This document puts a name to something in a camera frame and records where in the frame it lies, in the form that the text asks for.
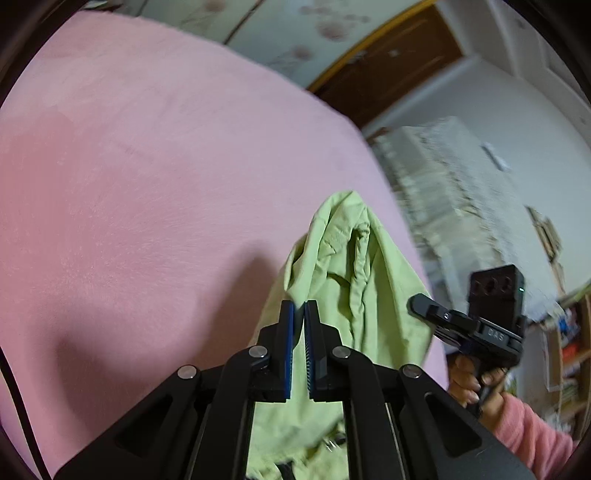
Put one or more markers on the bed with pink sheet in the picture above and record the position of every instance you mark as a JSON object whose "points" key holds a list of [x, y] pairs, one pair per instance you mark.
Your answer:
{"points": [[138, 207]]}

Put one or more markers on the person's right forearm pink sleeve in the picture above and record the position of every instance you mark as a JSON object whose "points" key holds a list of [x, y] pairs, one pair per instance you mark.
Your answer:
{"points": [[531, 438]]}

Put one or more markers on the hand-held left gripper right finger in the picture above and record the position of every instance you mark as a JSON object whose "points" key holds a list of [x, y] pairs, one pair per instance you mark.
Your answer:
{"points": [[310, 350]]}

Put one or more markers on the wooden bookshelf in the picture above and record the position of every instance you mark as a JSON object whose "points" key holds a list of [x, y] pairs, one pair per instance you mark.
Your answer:
{"points": [[572, 360]]}

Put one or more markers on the brown wooden door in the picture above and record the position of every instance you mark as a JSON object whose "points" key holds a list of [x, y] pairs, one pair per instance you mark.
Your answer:
{"points": [[392, 64]]}

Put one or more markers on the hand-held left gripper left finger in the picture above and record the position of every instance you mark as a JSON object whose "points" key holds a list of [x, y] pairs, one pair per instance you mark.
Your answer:
{"points": [[287, 350]]}

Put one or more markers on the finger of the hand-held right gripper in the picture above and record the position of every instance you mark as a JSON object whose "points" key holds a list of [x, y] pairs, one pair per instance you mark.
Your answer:
{"points": [[438, 321]]}

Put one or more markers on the floral wardrobe doors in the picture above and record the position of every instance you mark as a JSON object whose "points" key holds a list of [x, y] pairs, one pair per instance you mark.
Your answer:
{"points": [[277, 37]]}

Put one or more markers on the person's right hand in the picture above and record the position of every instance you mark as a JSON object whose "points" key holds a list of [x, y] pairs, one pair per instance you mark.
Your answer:
{"points": [[461, 383]]}

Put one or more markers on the lace covered furniture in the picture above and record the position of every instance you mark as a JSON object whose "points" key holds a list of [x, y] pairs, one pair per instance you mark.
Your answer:
{"points": [[461, 198]]}

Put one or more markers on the green and black hooded jacket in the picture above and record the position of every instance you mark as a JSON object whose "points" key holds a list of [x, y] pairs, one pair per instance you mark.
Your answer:
{"points": [[351, 277]]}

